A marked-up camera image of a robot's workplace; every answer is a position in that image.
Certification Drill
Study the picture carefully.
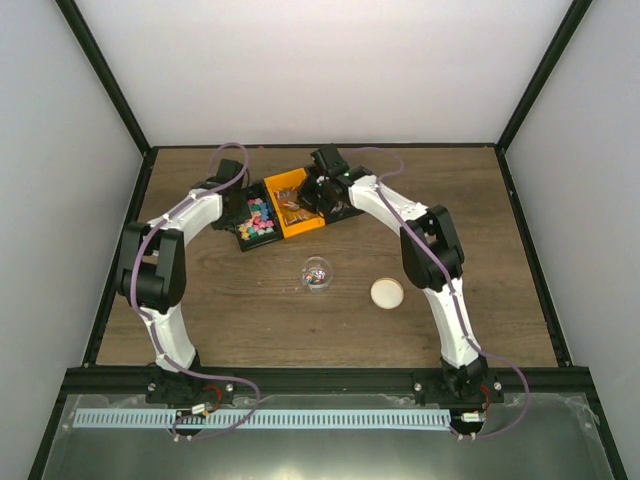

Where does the yellow bin with lollipops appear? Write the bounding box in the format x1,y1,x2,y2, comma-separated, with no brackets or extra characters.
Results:
264,168,326,238

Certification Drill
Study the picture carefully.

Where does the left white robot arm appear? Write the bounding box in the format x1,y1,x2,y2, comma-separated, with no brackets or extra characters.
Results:
116,159,247,404

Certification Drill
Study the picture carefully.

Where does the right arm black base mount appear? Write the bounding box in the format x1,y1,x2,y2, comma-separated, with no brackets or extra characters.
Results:
411,355,504,408

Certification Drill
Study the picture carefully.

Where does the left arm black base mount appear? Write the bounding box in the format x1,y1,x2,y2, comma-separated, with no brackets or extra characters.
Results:
145,364,236,406

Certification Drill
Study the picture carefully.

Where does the clear plastic jar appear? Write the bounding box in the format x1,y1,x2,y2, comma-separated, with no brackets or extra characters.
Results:
300,256,333,293

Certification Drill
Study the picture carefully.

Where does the black aluminium frame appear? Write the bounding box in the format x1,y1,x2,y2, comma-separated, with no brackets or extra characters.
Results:
30,1,603,479

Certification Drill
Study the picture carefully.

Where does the black bin with swirl lollipops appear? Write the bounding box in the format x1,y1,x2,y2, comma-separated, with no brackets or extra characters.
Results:
319,196,363,224

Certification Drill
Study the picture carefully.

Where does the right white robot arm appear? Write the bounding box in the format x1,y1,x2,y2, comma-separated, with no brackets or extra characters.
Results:
298,144,481,403

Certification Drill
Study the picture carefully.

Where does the light blue slotted cable duct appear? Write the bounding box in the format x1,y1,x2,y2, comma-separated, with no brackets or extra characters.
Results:
72,408,451,431

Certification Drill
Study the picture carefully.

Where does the round white jar lid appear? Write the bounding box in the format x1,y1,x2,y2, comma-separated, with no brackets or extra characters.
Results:
370,278,404,310

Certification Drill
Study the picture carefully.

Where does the black bin with star candies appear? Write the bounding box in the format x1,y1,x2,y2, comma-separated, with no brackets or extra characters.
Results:
234,181,284,252

